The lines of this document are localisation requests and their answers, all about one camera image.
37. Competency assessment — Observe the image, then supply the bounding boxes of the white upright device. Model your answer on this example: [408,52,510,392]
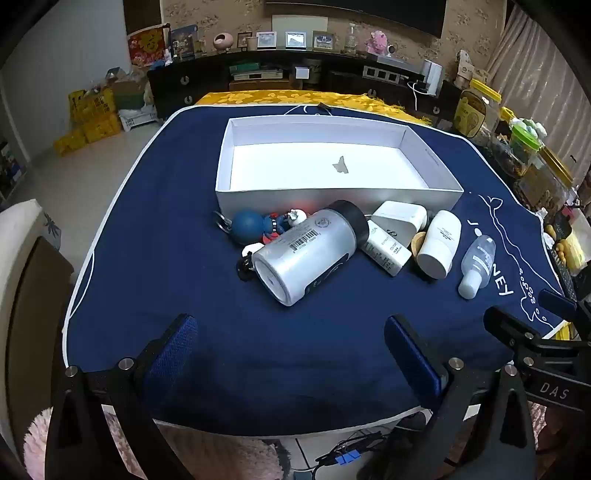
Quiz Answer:
[422,60,443,95]

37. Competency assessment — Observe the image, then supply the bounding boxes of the white triangular case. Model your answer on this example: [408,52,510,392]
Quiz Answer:
[372,200,428,247]

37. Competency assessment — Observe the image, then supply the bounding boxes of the white tube with red cap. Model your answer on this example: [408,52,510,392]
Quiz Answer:
[361,220,413,277]

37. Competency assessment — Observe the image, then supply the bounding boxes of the shelf unit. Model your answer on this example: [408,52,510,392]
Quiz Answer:
[0,138,26,199]

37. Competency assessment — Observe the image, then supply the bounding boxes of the panda keychain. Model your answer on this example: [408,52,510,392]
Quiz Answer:
[235,242,265,283]

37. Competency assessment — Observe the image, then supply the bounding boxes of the jar with green lid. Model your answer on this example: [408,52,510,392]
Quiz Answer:
[508,117,546,153]

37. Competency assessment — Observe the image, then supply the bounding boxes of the navy blue tablecloth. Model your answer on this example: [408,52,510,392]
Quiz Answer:
[62,104,573,437]

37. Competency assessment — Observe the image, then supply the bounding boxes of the person's pink fluffy clothing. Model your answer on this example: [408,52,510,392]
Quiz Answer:
[23,408,289,480]

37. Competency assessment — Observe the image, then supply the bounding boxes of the beige chair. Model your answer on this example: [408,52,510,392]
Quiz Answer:
[0,198,77,467]

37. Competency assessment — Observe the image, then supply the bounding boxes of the large white tube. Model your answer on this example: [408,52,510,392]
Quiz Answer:
[417,210,462,280]

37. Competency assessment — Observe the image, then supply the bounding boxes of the silver bottle with black cap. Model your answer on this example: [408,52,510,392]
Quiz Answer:
[250,200,370,306]

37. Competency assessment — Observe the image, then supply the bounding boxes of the pink plush toy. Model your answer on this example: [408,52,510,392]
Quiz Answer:
[365,30,389,54]

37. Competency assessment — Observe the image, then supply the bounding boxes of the white rectangular board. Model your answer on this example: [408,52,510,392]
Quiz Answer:
[272,15,328,47]

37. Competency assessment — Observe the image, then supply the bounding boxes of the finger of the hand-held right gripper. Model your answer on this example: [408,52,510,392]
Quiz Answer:
[539,289,591,326]
[484,306,591,365]

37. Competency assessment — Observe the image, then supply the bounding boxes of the beige paper bag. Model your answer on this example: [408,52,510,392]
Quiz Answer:
[455,50,476,88]

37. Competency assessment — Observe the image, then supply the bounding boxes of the clear bottle with white cap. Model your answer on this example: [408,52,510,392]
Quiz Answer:
[458,234,496,300]

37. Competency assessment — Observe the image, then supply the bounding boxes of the yellow plastic crate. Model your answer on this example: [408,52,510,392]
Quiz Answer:
[69,88,116,123]
[54,115,123,155]

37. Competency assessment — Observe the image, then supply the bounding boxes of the rectangular jar with yellow lid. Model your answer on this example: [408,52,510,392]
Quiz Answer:
[517,148,575,208]

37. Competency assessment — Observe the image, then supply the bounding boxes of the dark television cabinet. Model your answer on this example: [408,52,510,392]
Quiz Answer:
[148,48,462,127]

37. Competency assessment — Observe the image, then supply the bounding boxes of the grey media player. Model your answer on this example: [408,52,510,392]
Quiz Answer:
[231,65,284,81]

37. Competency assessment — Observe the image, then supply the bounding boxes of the white plastic basket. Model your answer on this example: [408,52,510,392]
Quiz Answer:
[119,111,160,132]

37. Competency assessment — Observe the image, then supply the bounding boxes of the black cables with blue connector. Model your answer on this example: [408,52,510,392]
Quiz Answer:
[316,431,398,469]

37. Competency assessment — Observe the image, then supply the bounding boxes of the large jar with yellow lid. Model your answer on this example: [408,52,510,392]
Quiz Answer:
[455,78,502,139]

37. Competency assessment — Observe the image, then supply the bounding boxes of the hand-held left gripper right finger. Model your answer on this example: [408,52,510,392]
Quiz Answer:
[384,315,539,480]

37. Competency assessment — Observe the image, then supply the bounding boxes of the blue picture box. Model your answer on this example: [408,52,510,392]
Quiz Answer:
[170,25,199,61]

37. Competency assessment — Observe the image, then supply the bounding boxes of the black remote control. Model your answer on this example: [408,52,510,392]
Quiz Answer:
[547,247,578,305]

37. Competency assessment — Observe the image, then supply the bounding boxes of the yellow floral cloth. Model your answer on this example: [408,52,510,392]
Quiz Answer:
[194,90,435,127]

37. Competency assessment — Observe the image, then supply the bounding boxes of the red gold decoration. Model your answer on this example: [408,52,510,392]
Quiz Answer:
[128,27,169,68]

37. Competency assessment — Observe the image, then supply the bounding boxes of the grey socket panel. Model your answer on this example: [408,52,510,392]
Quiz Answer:
[362,65,407,83]

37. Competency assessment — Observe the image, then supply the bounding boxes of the white cardboard box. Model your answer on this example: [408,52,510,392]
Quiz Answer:
[215,115,465,217]

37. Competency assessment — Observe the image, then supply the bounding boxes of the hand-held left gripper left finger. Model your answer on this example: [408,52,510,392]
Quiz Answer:
[44,314,199,480]

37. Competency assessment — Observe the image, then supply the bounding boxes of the round wooden coaster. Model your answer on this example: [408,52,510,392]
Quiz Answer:
[412,231,432,264]

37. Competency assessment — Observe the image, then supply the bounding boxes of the cardboard box with green contents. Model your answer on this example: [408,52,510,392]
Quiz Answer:
[113,78,148,112]

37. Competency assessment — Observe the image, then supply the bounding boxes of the blue-headed figurine keychain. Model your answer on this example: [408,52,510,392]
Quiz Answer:
[213,210,289,245]

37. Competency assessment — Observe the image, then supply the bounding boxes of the white cable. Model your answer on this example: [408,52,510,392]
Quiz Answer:
[412,82,431,112]

